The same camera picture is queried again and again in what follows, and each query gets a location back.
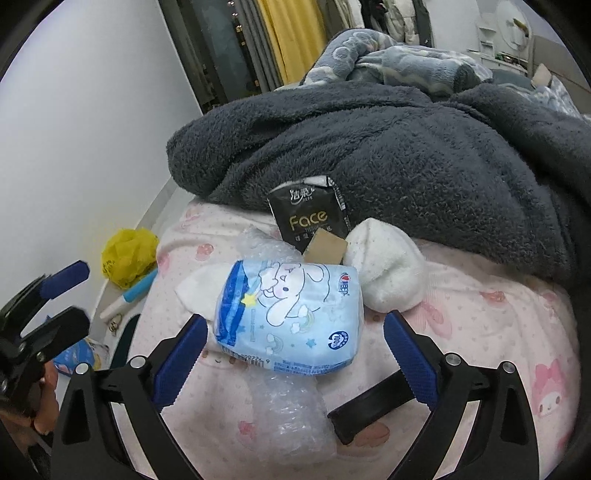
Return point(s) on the black tissue pack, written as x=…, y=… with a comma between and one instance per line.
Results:
x=304, y=217

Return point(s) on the white dresser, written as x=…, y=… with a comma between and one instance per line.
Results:
x=489, y=50

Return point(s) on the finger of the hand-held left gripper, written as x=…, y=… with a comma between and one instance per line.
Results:
x=64, y=277
x=55, y=325

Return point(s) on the pink printed bed sheet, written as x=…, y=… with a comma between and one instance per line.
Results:
x=485, y=314

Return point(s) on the person's left hand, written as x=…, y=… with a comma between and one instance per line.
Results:
x=48, y=401

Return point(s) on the plastic bottle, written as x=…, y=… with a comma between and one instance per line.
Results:
x=286, y=318

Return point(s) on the blue snack packet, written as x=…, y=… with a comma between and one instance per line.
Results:
x=76, y=357

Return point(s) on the yellow curtain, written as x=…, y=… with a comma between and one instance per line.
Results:
x=286, y=37

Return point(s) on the brown cardboard piece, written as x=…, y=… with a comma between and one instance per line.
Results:
x=325, y=249

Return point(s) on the dark glass door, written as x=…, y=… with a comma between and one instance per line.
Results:
x=217, y=50

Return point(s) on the yellow plastic bag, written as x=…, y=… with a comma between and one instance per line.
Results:
x=127, y=256

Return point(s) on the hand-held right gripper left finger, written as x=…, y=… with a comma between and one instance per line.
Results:
x=180, y=364

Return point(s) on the blue cloud print blanket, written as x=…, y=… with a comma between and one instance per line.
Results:
x=369, y=55

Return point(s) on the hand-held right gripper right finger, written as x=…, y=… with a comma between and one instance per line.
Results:
x=411, y=360

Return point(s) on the grey curtain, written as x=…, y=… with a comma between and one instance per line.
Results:
x=258, y=46

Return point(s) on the clear bubble wrap roll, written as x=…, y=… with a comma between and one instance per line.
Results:
x=286, y=415

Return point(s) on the blue plush forked stick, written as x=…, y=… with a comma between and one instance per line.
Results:
x=138, y=288

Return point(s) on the round white mirror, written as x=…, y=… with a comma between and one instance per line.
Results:
x=512, y=23

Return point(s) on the dark grey fleece blanket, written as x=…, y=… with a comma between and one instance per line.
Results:
x=392, y=152

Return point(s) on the hanging clothes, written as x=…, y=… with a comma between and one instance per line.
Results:
x=401, y=18

